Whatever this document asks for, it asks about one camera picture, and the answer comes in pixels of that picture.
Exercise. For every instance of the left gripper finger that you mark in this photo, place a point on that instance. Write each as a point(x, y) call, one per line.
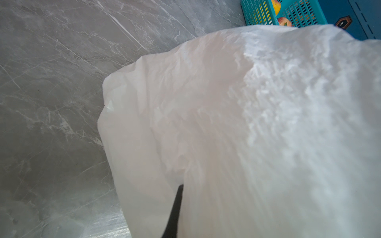
point(172, 225)

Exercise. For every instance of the white plastic bag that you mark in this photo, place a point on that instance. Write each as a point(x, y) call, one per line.
point(274, 132)

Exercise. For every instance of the teal plastic basket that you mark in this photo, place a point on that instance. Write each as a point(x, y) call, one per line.
point(301, 13)

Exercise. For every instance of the yellow red mango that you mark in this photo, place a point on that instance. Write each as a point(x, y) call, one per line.
point(277, 6)

